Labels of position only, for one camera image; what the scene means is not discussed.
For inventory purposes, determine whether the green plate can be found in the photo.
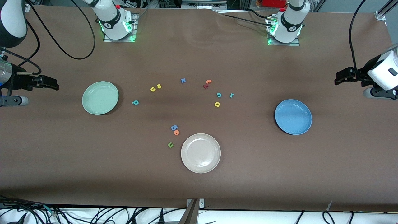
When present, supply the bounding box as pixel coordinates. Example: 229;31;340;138
82;81;119;115

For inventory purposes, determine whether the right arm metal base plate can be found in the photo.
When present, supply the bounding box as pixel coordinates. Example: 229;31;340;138
104;12;139;43

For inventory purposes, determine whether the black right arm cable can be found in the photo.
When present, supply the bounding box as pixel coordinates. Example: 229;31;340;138
0;0;96;77

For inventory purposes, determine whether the grey power strip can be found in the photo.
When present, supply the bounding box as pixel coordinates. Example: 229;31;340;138
181;0;228;10

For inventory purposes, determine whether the beige plate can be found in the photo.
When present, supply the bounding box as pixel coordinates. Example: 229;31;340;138
181;133;221;174

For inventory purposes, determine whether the red box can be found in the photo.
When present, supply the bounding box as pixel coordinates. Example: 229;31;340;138
261;0;287;8

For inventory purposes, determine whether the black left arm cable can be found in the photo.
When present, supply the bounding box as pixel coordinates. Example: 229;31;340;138
348;0;367;72

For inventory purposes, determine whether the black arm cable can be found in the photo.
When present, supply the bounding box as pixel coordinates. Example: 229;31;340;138
348;0;367;72
0;0;96;77

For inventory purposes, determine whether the aluminium frame profile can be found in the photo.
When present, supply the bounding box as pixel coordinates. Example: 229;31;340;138
375;0;398;21

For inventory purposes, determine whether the brown table cover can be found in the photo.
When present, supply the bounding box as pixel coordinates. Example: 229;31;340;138
0;5;398;212

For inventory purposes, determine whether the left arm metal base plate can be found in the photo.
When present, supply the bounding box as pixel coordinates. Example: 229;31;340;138
267;16;300;46

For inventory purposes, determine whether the blue plate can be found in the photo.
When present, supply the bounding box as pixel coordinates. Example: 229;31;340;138
275;99;312;135

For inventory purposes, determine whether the silver clamp bracket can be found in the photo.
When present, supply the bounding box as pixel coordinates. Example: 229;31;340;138
187;199;205;209

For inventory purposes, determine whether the grey mount post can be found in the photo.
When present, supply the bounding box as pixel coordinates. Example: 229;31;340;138
178;199;200;224

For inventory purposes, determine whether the black base cable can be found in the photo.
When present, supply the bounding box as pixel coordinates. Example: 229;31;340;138
215;9;274;28

